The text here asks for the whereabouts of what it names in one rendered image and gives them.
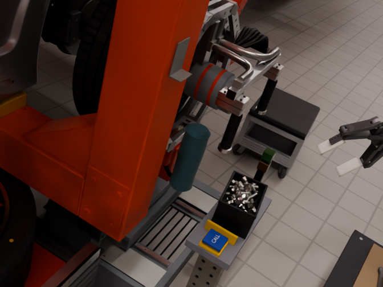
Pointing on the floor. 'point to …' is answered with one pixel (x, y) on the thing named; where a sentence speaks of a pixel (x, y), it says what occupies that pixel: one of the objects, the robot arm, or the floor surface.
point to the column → (204, 273)
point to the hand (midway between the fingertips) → (331, 159)
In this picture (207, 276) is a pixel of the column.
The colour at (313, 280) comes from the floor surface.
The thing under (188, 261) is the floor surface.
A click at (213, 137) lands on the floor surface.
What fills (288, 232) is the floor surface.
